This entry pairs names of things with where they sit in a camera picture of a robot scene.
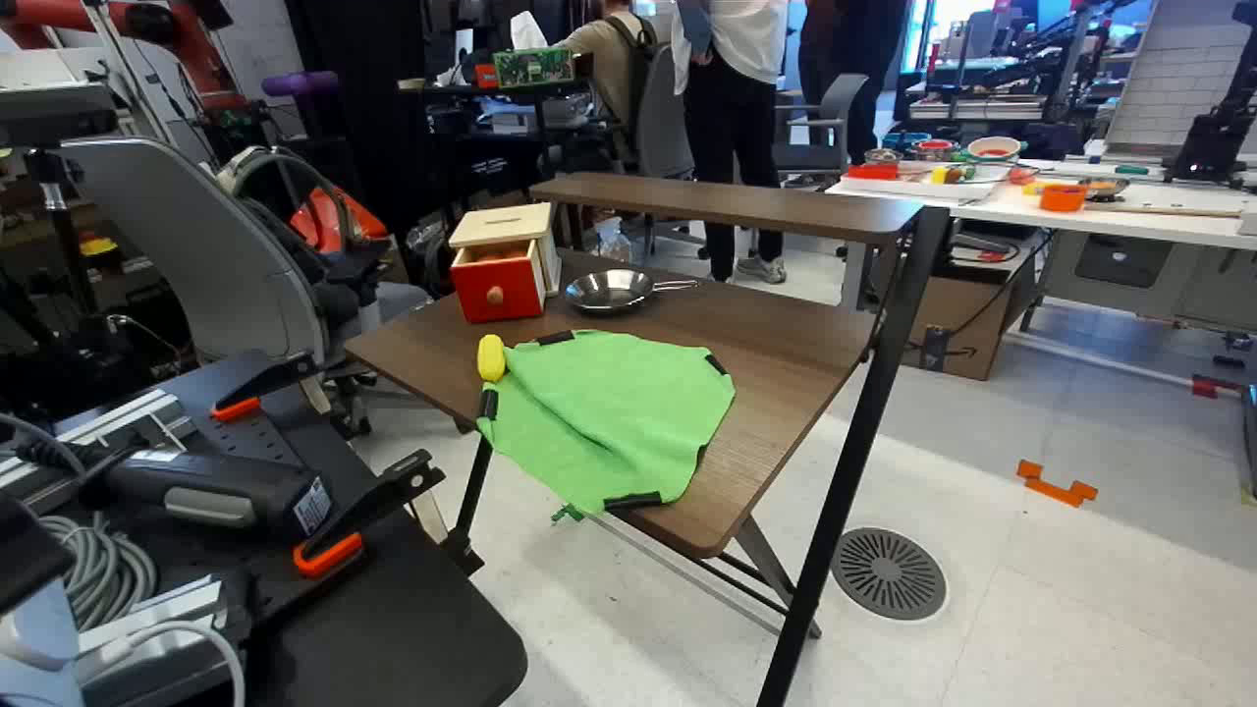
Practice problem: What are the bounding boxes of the yellow toy corn cob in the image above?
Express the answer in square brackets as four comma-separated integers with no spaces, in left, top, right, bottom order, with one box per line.
[473,328,510,388]

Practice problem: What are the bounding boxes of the red tray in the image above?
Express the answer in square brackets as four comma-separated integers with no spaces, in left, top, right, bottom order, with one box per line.
[840,155,908,183]

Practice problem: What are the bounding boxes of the silver metal pan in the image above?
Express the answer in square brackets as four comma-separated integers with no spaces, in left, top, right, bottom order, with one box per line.
[559,264,655,316]

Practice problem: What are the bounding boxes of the person white shirt black trousers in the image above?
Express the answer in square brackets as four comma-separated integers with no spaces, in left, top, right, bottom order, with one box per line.
[668,0,792,287]

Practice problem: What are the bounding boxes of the orange bag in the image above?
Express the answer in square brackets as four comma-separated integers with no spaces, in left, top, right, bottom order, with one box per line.
[283,181,393,257]

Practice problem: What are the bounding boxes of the orange bowl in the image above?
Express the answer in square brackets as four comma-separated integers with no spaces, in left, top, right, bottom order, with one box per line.
[1036,181,1094,215]

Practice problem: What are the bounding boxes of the green cloth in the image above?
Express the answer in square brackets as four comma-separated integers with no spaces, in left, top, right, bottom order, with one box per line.
[473,324,741,527]

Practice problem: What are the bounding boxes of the cardboard box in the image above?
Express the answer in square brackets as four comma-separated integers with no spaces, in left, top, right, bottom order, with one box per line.
[900,266,1012,384]

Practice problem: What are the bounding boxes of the person with backpack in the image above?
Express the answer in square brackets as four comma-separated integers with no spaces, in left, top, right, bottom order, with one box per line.
[562,2,663,171]

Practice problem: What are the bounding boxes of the grey cable bundle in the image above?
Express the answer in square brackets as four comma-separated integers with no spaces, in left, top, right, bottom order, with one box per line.
[37,505,165,636]

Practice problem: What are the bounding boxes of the white work table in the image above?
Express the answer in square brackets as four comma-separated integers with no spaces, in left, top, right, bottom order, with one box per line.
[824,153,1257,335]

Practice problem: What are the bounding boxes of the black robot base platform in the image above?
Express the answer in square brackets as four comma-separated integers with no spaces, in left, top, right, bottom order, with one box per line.
[0,348,531,707]

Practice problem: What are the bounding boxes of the wooden box red drawer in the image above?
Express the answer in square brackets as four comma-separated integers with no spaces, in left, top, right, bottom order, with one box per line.
[445,198,565,328]

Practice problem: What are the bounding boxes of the round floor drain grate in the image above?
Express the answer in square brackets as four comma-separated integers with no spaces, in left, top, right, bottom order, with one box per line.
[830,522,951,623]

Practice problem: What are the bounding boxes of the orange floor marker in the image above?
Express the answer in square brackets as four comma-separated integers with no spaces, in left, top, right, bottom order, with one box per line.
[1012,454,1104,509]

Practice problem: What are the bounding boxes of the purple foam roll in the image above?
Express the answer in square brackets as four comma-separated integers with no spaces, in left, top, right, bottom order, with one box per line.
[258,65,345,103]

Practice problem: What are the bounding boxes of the black grey handheld device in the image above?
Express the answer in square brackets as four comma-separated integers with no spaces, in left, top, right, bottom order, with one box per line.
[96,448,339,536]

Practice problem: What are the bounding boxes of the black clamp orange handle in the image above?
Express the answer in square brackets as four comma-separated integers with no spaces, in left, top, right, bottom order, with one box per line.
[288,442,451,586]
[204,348,324,433]

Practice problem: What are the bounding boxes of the grey seat shell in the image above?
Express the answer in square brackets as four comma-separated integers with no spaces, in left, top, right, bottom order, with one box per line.
[54,133,334,371]

